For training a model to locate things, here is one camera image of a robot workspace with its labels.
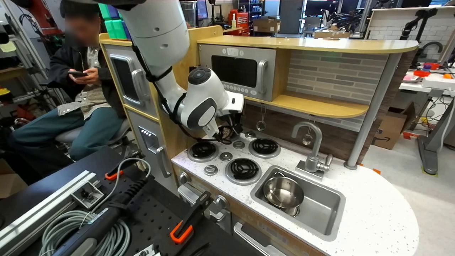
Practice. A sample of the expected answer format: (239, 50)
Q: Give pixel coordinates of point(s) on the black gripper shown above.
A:
(229, 127)

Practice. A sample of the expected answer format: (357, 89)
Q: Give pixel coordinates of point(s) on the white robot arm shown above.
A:
(159, 40)

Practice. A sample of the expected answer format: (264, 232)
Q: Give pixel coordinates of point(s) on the rear left stove burner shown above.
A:
(202, 151)

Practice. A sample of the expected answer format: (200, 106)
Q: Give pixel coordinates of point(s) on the stove burner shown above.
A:
(202, 151)
(263, 148)
(242, 171)

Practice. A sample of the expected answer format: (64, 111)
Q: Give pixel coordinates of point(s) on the rear right stove burner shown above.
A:
(263, 148)

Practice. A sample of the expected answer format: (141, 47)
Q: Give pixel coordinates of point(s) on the front stove burner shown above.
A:
(242, 171)

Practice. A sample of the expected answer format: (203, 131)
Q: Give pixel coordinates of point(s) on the steel pot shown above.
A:
(283, 192)

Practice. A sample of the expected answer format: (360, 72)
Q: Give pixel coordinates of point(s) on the toy microwave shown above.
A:
(249, 72)

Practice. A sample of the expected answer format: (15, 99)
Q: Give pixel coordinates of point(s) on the wooden top shelf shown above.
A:
(375, 47)

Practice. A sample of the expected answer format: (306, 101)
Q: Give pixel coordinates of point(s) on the grey toy faucet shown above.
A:
(311, 138)

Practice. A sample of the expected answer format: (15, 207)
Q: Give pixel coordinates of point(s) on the grey toy oven door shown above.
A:
(134, 87)

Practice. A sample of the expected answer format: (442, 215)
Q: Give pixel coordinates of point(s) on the orange black clamp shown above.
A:
(185, 228)

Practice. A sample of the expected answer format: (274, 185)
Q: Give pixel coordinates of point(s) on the steel sink basin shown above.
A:
(307, 204)

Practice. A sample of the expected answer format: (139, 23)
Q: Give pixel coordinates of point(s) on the seated person with phone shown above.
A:
(88, 121)

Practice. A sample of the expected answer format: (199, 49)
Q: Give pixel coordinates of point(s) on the cardboard box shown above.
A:
(392, 123)

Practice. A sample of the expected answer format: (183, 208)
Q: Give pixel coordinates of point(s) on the aluminium extrusion rail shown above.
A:
(24, 225)

